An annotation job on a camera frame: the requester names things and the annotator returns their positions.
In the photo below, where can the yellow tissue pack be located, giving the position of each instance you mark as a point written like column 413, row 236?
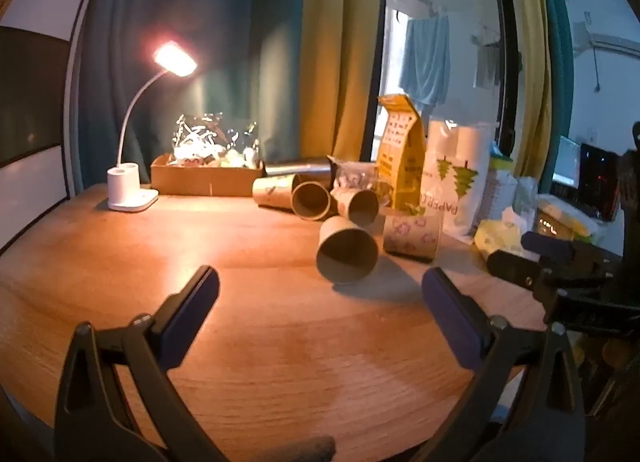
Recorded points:
column 495, row 237

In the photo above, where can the yellow curtain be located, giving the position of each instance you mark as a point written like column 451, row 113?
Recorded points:
column 342, row 52
column 532, row 67

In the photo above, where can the floral print paper cup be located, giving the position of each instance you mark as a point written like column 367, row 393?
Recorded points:
column 412, row 238

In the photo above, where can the hanging grey garment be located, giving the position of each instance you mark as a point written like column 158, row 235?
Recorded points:
column 487, row 66

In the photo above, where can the large brown paper cup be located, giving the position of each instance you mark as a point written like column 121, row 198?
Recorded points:
column 346, row 257

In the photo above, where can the dark metal cylinder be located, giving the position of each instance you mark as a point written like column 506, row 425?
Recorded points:
column 300, row 168

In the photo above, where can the white plastic bag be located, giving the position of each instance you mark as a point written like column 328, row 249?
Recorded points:
column 515, row 189

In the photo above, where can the yellow packet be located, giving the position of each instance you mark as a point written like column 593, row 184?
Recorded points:
column 562, row 222

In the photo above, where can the hanging blue towel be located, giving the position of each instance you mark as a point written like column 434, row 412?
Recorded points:
column 425, row 67

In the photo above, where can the computer monitor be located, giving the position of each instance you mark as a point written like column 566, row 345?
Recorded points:
column 566, row 162

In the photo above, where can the white tree print bag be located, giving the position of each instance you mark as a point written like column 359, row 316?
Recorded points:
column 457, row 177

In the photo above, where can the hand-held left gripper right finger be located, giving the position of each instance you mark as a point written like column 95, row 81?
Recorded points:
column 447, row 307

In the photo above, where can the teal curtain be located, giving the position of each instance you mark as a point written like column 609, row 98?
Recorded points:
column 200, row 52

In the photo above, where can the black computer case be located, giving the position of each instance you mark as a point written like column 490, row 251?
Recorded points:
column 599, row 182

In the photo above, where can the white desk lamp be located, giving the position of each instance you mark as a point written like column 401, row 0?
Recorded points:
column 131, row 187

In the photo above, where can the white air conditioner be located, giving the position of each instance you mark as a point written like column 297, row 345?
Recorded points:
column 615, row 44

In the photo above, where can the cardboard box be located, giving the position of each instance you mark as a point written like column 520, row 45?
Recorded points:
column 200, row 181

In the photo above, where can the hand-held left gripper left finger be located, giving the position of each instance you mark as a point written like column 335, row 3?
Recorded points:
column 192, row 304

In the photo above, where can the clear plastic bag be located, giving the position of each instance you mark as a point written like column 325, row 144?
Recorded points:
column 355, row 176

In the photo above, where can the clear plastic snack bags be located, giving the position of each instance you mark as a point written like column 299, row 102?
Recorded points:
column 210, row 142

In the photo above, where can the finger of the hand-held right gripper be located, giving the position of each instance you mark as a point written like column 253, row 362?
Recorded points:
column 547, row 244
column 512, row 267

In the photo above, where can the yellow paper bag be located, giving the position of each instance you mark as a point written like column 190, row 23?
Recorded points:
column 400, row 152

